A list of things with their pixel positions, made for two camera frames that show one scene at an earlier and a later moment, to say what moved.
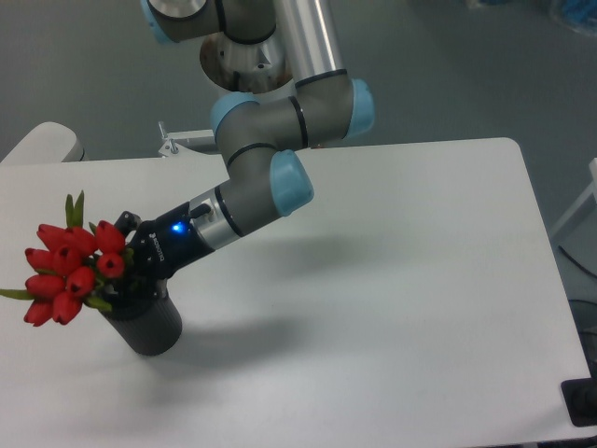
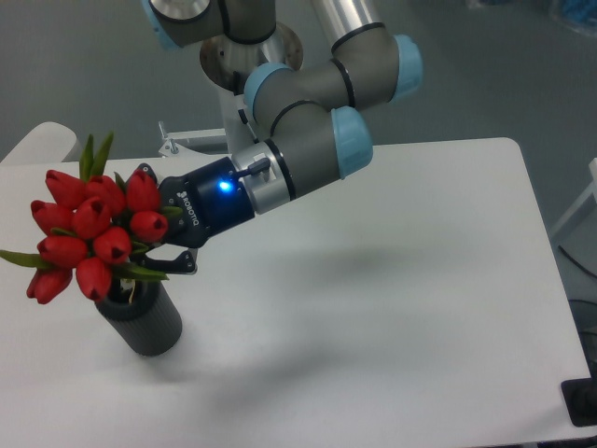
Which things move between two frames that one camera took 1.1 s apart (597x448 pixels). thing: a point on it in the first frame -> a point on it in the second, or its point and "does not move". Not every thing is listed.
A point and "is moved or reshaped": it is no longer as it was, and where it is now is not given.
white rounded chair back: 49,142 does not move
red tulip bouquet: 76,267 is moved or reshaped
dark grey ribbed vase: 150,322 does not move
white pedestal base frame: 174,155 does not move
